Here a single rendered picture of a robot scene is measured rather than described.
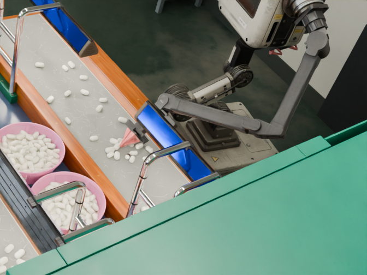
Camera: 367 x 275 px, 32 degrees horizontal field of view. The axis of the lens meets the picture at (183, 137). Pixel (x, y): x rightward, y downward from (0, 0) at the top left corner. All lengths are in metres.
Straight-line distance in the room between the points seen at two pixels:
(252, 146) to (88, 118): 0.93
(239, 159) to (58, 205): 1.11
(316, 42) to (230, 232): 1.54
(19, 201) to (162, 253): 0.99
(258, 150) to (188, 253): 2.30
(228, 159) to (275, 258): 2.13
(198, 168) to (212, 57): 2.56
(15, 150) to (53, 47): 0.68
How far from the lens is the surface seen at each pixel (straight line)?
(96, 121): 2.61
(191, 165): 2.05
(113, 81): 2.80
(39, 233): 1.77
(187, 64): 4.39
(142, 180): 2.04
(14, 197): 1.84
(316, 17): 2.45
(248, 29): 2.60
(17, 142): 2.47
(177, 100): 2.47
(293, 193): 1.05
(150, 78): 4.16
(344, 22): 4.20
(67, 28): 2.48
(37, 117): 2.60
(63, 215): 2.25
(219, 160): 3.03
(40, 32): 3.04
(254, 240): 0.95
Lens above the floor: 2.47
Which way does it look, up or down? 41 degrees down
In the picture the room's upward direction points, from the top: 20 degrees clockwise
